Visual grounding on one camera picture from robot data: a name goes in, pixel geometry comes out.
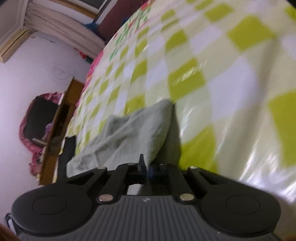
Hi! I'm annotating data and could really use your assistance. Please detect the green checkered plastic sheet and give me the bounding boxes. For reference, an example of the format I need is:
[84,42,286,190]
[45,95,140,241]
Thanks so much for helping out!
[62,0,296,209]

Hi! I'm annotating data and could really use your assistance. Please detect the pink cloth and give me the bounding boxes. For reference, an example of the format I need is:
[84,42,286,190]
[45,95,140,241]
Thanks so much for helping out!
[20,92,65,177]

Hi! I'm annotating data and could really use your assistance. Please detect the black folded cloth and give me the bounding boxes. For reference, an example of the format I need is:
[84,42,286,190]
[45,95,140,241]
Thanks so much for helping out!
[57,136,77,182]

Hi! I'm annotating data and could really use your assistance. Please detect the beige curtain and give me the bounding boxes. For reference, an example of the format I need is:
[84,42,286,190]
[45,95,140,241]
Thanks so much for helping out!
[23,0,107,59]

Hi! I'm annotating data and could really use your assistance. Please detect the light green pants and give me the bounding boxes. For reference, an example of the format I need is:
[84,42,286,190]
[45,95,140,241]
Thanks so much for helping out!
[67,99,182,186]

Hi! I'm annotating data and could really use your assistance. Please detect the maroon sofa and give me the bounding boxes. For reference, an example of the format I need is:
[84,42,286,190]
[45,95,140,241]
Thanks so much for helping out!
[98,0,148,42]

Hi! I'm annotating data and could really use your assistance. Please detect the white air conditioner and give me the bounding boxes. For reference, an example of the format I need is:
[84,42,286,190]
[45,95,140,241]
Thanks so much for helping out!
[0,27,31,63]

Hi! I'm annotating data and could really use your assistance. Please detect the wooden cabinet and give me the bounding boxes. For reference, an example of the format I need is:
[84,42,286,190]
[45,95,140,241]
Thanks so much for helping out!
[39,77,85,186]

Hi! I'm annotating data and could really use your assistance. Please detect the blue bag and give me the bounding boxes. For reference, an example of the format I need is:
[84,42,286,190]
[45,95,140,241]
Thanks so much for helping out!
[84,20,100,36]

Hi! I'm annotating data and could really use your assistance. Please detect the pink floral quilt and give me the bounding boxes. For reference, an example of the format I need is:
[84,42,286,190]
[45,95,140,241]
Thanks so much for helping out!
[84,0,153,86]

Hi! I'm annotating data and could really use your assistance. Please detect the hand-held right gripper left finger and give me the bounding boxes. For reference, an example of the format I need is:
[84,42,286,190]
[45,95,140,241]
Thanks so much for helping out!
[67,154,147,205]

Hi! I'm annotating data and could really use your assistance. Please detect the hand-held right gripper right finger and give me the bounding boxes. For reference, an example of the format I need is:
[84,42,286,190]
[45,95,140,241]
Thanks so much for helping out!
[148,163,232,205]

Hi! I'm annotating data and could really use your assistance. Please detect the red hanging item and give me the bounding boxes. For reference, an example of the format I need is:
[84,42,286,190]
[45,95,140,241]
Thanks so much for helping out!
[78,49,93,63]

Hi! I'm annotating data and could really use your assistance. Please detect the barred window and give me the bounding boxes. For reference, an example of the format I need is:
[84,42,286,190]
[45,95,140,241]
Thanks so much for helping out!
[92,0,116,18]

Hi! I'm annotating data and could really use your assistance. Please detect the black television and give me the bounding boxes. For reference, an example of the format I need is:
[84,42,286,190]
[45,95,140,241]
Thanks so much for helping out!
[24,96,61,142]

